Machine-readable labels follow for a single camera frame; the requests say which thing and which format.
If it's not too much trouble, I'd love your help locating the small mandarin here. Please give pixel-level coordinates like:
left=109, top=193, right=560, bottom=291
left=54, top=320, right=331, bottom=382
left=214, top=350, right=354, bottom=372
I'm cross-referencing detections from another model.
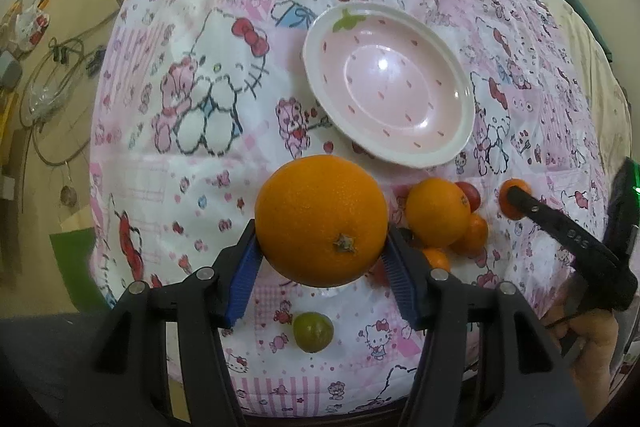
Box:
left=498, top=178, right=532, bottom=221
left=421, top=247, right=451, bottom=272
left=450, top=212, right=489, bottom=258

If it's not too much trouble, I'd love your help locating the medium orange with sticker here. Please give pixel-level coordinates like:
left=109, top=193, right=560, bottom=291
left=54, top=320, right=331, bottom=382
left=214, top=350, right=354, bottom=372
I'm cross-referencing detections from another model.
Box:
left=405, top=178, right=471, bottom=247

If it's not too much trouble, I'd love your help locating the green lime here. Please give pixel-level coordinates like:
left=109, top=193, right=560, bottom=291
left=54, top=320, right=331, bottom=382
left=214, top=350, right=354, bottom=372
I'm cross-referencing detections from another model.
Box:
left=293, top=312, right=334, bottom=353

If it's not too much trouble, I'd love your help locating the red cherry tomato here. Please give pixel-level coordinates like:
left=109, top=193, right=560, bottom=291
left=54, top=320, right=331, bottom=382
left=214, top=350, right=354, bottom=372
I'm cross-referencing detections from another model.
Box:
left=456, top=181, right=482, bottom=212

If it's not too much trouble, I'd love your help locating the large orange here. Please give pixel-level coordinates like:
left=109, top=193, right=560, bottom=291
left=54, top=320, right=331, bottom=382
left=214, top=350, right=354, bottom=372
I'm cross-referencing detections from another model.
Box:
left=255, top=155, right=388, bottom=287

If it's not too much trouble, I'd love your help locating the person's right hand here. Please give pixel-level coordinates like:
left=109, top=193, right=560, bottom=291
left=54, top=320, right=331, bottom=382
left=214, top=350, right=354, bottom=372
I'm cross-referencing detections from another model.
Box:
left=541, top=280, right=618, bottom=421

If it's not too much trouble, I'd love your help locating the cream blanket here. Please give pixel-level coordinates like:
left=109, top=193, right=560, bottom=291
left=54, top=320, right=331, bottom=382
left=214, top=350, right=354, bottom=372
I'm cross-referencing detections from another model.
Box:
left=541, top=0, right=632, bottom=181

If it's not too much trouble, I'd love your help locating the pink strawberry plate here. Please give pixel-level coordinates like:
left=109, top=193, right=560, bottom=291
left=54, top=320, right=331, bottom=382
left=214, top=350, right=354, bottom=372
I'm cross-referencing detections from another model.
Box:
left=302, top=2, right=475, bottom=169

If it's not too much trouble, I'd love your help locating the pink Hello Kitty bedsheet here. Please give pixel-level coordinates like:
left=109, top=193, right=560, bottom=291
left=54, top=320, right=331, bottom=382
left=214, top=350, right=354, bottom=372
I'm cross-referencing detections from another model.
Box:
left=86, top=0, right=622, bottom=417

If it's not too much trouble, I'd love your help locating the grey cable loop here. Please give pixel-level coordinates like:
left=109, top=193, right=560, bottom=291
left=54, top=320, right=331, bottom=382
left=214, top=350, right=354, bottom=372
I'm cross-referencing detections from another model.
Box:
left=18, top=8, right=122, bottom=168

